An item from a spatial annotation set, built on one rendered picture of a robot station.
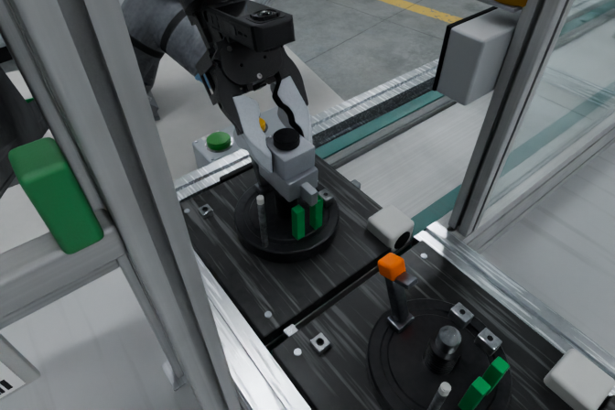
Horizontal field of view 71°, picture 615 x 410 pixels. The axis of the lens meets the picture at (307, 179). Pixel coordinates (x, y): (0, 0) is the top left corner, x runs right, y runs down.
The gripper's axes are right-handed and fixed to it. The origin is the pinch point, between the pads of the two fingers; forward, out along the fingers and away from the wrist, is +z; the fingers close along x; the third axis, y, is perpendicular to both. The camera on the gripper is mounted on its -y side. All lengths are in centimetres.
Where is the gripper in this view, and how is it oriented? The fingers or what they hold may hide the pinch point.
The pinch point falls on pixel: (289, 152)
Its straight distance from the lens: 49.1
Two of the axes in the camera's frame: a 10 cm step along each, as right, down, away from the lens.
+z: 3.9, 9.1, 1.5
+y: -4.6, 0.6, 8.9
